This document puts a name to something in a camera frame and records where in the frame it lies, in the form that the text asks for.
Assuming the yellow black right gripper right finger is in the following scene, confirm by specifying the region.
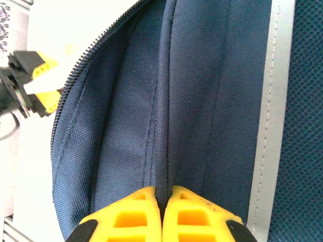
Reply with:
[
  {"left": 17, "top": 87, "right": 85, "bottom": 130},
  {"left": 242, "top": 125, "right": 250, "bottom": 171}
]
[{"left": 163, "top": 185, "right": 257, "bottom": 242}]

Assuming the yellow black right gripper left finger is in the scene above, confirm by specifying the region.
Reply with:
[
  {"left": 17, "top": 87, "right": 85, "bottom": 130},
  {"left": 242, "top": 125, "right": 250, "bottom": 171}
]
[{"left": 68, "top": 186, "right": 163, "bottom": 242}]

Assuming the navy blue student backpack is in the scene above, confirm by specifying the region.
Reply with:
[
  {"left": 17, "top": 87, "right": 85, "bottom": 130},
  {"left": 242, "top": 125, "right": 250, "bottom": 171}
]
[{"left": 50, "top": 0, "right": 323, "bottom": 242}]

